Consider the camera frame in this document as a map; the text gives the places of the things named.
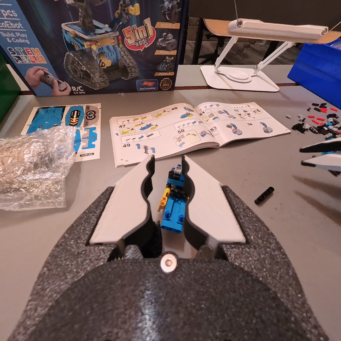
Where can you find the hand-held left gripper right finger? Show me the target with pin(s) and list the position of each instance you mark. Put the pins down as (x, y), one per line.
(210, 210)

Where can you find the dark flat panel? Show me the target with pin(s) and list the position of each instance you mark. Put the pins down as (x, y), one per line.
(215, 28)

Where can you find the pile of small brick parts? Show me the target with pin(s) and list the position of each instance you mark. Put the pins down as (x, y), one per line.
(323, 127)

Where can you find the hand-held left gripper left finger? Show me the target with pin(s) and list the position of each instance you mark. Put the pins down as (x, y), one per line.
(125, 210)

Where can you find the blue yellow brick assembly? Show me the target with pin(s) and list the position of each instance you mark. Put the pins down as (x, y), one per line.
(173, 213)

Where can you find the white laptop stand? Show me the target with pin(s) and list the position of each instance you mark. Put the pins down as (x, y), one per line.
(239, 78)

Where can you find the crinkled clear plastic bag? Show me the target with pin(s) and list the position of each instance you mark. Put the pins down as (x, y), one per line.
(32, 165)

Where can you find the blue sticker sheet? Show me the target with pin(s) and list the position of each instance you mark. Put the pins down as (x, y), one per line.
(53, 120)

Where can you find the blue robot kit box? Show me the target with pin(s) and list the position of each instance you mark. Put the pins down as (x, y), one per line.
(93, 48)

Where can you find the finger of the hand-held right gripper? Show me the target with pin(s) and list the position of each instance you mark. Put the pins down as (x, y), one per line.
(327, 145)
(329, 162)

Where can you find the grey desk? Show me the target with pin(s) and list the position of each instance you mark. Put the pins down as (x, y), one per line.
(266, 239)

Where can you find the office chair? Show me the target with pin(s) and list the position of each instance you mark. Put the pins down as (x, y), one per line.
(210, 57)

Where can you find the blue plastic bin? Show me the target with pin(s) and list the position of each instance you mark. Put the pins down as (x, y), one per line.
(319, 66)

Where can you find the open instruction booklet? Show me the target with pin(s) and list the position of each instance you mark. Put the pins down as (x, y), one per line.
(186, 127)

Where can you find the short black ridged beam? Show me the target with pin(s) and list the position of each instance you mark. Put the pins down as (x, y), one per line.
(263, 195)

